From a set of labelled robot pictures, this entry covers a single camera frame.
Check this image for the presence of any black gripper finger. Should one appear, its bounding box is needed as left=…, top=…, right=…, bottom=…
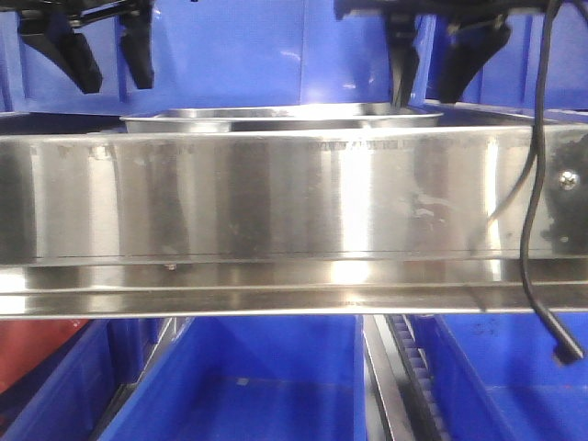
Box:
left=119, top=6, right=154, bottom=89
left=436, top=20, right=512, bottom=104
left=385, top=15, right=420, bottom=107
left=18, top=10, right=103, bottom=94

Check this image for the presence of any silver metal tray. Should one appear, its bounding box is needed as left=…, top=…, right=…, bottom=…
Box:
left=120, top=102, right=443, bottom=133

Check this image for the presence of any upper right blue bin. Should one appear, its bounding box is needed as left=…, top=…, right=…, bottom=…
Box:
left=424, top=4, right=587, bottom=110

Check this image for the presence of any blue bin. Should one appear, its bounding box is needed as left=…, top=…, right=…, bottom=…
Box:
left=424, top=4, right=587, bottom=110
left=0, top=0, right=437, bottom=116
left=1, top=318, right=163, bottom=440
left=102, top=315, right=367, bottom=440
left=411, top=314, right=587, bottom=440

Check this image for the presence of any upper middle blue bin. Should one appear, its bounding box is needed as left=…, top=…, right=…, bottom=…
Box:
left=0, top=0, right=437, bottom=116

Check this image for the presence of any red object in bin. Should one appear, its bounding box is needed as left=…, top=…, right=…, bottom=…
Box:
left=1, top=319, right=88, bottom=393

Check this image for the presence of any black roller track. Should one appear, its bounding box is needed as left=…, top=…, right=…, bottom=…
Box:
left=385, top=314, right=447, bottom=440

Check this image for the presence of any lower right blue bin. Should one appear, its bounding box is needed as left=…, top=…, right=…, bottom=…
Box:
left=411, top=314, right=587, bottom=440

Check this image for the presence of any lower middle blue bin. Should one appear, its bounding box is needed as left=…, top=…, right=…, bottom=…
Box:
left=102, top=315, right=367, bottom=440

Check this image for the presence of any lower left blue bin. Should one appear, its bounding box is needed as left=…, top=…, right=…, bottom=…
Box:
left=1, top=318, right=163, bottom=440

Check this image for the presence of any stainless steel shelf rail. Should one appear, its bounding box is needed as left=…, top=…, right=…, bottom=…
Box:
left=0, top=123, right=588, bottom=321

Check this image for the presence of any rail screw right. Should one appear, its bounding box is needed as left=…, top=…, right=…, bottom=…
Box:
left=558, top=170, right=581, bottom=191

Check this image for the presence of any black hanging cable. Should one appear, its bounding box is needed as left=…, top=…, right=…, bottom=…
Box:
left=486, top=0, right=585, bottom=367

